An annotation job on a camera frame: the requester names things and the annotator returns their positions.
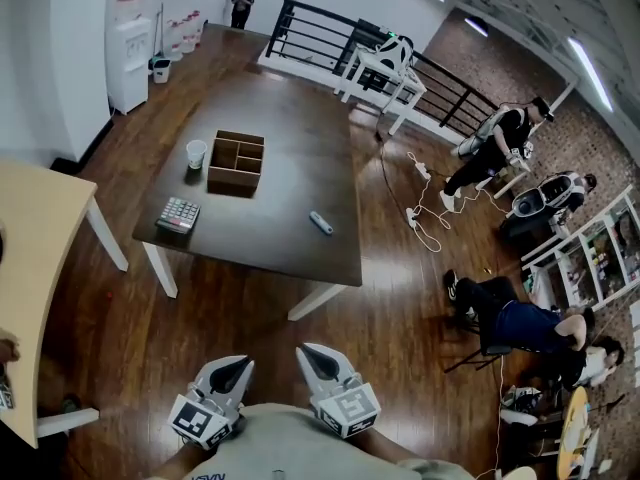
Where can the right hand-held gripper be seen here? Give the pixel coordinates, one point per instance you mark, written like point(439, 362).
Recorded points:
point(350, 408)

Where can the yellow round table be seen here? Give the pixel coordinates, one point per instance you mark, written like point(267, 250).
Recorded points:
point(575, 433)

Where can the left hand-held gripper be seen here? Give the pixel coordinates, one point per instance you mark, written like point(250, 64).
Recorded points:
point(200, 420)

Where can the black metal railing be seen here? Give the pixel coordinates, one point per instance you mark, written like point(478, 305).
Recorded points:
point(300, 23)

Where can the person's right forearm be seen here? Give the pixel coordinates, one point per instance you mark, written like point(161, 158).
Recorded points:
point(395, 450)

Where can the white shelf unit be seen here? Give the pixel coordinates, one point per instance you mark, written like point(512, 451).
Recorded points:
point(595, 258)

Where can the white and black device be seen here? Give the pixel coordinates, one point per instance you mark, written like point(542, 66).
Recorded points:
point(395, 53)

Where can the dark brown table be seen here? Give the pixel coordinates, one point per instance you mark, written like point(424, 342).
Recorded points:
point(290, 168)

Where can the white paper cup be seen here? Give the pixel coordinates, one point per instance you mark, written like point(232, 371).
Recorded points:
point(196, 154)

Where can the white trash bin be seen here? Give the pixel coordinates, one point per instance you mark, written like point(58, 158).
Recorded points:
point(161, 70)

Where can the long ceiling strip light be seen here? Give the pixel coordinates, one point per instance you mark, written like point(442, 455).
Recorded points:
point(590, 73)

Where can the clear water jug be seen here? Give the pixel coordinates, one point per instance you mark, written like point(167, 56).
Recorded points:
point(188, 38)
point(198, 27)
point(175, 43)

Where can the person's left forearm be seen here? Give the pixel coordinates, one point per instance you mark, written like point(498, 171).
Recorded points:
point(172, 465)

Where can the black folding chair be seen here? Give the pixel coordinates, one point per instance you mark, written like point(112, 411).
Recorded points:
point(492, 350)

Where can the white water dispenser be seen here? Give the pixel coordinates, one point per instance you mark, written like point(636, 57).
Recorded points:
point(127, 53)

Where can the light wooden table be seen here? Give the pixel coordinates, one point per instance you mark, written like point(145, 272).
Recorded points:
point(40, 248)

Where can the wooden organiser box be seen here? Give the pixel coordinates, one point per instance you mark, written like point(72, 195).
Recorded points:
point(235, 178)

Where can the black calculator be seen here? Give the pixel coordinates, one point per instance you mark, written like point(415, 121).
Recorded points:
point(178, 214)

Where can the white power strip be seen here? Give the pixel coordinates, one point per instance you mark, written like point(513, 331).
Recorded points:
point(422, 169)
point(411, 217)

